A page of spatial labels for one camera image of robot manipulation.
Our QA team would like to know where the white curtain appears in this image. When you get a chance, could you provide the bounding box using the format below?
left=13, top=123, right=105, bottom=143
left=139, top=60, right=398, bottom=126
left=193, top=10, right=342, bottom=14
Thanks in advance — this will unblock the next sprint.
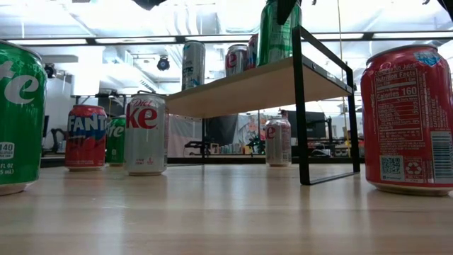
left=168, top=113, right=205, bottom=159

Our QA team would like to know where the black computer monitor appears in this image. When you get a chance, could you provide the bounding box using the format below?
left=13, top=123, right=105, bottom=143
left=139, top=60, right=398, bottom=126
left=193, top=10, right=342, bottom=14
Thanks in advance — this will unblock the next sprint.
left=287, top=110, right=327, bottom=140

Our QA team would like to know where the green Sprite can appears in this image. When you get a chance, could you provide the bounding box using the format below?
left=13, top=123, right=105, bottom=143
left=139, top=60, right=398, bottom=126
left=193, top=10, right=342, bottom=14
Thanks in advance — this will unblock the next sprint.
left=0, top=40, right=48, bottom=197
left=257, top=0, right=303, bottom=67
left=105, top=115, right=127, bottom=167

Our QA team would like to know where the wooden shelf black metal frame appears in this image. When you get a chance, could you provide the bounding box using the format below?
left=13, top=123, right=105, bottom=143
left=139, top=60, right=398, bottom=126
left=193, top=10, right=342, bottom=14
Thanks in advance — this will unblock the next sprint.
left=165, top=25, right=361, bottom=186

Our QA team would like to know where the silver Diet Coke can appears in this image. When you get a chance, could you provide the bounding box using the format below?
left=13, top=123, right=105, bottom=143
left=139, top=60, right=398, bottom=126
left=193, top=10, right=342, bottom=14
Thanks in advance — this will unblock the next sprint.
left=224, top=43, right=249, bottom=78
left=122, top=91, right=169, bottom=177
left=264, top=116, right=292, bottom=168

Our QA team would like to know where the floral printed banner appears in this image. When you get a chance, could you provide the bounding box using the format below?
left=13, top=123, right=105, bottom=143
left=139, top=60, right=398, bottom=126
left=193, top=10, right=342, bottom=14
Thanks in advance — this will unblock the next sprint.
left=237, top=113, right=266, bottom=143

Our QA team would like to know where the white Celsius slim can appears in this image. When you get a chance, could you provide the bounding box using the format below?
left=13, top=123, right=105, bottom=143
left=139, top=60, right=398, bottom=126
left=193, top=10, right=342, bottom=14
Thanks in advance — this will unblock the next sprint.
left=180, top=40, right=207, bottom=91

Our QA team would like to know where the red Fanta can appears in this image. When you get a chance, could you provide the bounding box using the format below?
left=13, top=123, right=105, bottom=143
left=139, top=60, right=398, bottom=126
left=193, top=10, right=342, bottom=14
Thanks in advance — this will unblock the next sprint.
left=246, top=33, right=260, bottom=71
left=64, top=104, right=108, bottom=172
left=360, top=44, right=453, bottom=198

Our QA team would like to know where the black hanging cloth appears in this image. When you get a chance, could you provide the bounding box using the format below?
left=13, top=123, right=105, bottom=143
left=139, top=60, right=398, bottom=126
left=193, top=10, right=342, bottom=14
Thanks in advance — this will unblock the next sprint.
left=206, top=113, right=239, bottom=146

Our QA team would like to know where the long ceiling light rail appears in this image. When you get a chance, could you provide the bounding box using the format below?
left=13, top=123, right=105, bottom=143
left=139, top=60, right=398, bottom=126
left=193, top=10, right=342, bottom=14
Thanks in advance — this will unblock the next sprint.
left=0, top=30, right=453, bottom=47

